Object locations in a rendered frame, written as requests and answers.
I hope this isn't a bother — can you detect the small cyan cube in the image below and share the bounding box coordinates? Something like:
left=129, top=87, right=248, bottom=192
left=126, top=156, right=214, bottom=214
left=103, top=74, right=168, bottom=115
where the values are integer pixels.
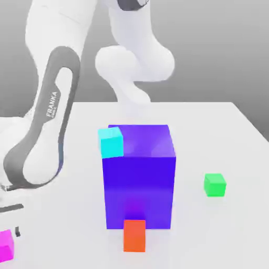
left=97, top=126, right=125, bottom=159

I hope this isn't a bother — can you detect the large purple box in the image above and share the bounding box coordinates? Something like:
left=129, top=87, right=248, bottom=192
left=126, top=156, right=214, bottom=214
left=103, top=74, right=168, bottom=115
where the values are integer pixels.
left=102, top=124, right=177, bottom=230

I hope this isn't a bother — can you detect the small magenta cube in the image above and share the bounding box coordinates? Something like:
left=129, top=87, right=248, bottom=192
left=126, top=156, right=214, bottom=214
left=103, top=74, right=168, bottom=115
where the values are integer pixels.
left=0, top=229, right=15, bottom=264

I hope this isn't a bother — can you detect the small orange cube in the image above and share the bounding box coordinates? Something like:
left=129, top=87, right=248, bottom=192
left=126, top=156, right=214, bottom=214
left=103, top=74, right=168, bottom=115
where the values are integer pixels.
left=123, top=219, right=146, bottom=253

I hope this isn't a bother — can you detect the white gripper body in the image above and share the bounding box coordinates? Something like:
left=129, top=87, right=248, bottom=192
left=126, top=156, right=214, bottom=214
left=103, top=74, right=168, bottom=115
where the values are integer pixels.
left=0, top=194, right=27, bottom=225

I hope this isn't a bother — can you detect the small green cube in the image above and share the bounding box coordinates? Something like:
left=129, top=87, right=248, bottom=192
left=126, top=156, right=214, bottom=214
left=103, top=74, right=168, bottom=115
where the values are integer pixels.
left=203, top=173, right=227, bottom=198

